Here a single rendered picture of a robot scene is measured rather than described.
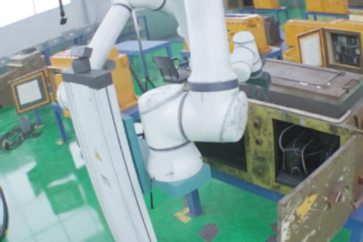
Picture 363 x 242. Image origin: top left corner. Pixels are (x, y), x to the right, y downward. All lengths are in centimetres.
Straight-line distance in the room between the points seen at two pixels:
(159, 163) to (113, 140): 17
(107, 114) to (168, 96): 20
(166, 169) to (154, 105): 22
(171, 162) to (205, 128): 19
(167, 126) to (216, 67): 24
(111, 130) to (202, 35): 42
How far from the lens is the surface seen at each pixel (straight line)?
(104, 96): 119
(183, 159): 124
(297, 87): 206
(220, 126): 109
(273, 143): 224
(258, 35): 607
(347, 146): 173
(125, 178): 130
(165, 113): 116
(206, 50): 108
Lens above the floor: 203
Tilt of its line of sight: 22 degrees down
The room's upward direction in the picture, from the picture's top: 11 degrees counter-clockwise
